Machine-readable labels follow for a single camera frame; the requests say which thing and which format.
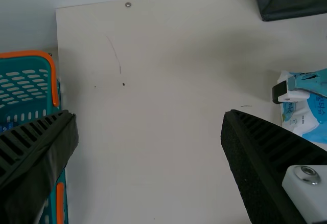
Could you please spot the white and blue wet wipes pack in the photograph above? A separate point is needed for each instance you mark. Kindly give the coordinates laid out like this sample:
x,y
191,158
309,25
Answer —
x,y
311,114

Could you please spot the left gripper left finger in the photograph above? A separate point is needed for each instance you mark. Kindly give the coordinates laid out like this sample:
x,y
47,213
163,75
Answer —
x,y
30,162

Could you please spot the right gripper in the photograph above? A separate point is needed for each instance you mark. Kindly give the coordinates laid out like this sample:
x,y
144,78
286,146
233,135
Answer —
x,y
306,82

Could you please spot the teal shopping basket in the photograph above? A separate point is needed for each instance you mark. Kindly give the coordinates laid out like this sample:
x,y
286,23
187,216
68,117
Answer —
x,y
25,80

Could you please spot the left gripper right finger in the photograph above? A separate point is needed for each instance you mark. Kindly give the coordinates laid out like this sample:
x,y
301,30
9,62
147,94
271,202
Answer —
x,y
260,157

